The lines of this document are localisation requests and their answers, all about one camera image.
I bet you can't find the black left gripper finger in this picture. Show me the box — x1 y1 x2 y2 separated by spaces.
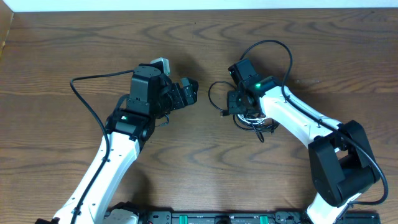
182 84 197 105
181 78 198 92

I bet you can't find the black USB cable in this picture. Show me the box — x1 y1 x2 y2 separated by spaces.
207 80 280 144

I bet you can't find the white USB cable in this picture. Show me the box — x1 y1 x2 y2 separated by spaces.
236 113 269 125

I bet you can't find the right camera cable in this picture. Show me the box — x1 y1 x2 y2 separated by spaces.
238 39 389 224

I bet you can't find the camera cable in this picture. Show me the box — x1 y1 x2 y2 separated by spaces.
238 39 389 224
69 69 135 224

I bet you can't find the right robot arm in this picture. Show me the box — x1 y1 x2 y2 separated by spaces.
228 59 381 223

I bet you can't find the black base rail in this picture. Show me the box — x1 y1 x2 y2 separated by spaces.
104 202 382 224

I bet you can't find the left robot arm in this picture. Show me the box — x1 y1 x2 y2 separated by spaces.
49 58 198 224

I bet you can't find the left camera cable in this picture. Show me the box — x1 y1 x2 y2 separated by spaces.
69 69 135 224

